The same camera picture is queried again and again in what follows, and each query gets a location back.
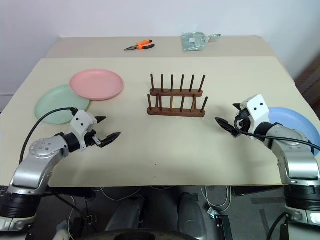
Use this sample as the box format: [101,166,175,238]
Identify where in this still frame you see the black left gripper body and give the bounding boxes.
[83,129,102,149]

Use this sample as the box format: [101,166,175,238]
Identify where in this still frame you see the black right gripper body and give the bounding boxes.
[232,108,252,138]

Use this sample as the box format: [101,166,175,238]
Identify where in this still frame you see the wooden dish rack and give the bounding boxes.
[146,73,209,119]

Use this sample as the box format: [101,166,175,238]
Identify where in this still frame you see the pink plate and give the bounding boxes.
[69,69,125,102]

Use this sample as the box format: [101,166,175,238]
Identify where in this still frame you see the green plate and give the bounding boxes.
[34,84,91,126]

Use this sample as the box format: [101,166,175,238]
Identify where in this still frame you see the blue plate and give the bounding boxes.
[266,106,320,157]

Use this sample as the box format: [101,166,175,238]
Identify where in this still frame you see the dark rounded grey shape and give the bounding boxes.
[104,196,146,232]
[177,191,214,236]

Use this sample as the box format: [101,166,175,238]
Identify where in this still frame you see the orange black pliers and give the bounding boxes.
[123,39,156,52]

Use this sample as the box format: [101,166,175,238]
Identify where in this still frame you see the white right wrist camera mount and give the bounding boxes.
[240,94,271,134]

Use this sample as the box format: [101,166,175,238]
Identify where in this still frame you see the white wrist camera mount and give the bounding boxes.
[240,94,271,134]
[69,109,98,151]

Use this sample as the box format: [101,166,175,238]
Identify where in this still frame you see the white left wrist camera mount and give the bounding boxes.
[69,109,98,151]

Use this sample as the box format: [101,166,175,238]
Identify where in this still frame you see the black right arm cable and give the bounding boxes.
[233,117,320,152]

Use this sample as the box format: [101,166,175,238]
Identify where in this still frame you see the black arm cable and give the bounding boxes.
[233,117,320,152]
[19,107,79,166]

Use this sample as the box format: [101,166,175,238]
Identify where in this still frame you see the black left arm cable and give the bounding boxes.
[19,107,79,166]

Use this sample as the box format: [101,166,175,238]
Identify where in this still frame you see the thin white wire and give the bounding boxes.
[91,185,144,204]

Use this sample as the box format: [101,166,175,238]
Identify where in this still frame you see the white cable bundle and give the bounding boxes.
[199,184,232,209]

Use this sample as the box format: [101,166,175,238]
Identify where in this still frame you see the black metal bracket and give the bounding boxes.
[212,214,234,240]

